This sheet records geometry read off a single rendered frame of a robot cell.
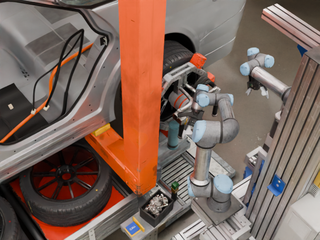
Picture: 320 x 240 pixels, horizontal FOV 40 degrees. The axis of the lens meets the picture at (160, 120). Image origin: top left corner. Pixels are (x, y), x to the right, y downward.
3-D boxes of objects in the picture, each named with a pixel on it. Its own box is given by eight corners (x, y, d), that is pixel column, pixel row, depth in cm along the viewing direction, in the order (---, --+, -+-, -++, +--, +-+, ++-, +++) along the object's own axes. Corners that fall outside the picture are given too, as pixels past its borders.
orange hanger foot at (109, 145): (101, 128, 343) (98, 97, 317) (143, 171, 317) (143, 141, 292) (84, 138, 335) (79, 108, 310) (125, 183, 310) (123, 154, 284)
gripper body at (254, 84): (247, 90, 292) (245, 73, 286) (253, 85, 297) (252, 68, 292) (257, 91, 287) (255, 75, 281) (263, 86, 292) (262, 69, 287)
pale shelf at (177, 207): (167, 193, 317) (167, 191, 315) (183, 209, 309) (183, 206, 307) (119, 226, 298) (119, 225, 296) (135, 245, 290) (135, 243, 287)
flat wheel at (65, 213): (65, 142, 364) (61, 123, 347) (129, 179, 342) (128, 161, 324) (6, 198, 326) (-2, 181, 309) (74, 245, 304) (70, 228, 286)
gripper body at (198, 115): (196, 129, 275) (202, 112, 271) (184, 125, 278) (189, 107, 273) (200, 126, 282) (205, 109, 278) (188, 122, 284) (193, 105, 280)
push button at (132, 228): (133, 223, 296) (133, 221, 295) (140, 230, 293) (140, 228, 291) (125, 228, 293) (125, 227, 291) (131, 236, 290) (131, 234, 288)
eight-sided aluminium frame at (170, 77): (197, 104, 357) (205, 52, 316) (202, 108, 353) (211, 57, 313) (145, 135, 332) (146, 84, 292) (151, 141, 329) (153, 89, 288)
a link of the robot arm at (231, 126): (245, 129, 221) (233, 88, 264) (224, 128, 221) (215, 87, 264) (242, 148, 227) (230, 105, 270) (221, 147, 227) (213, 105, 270)
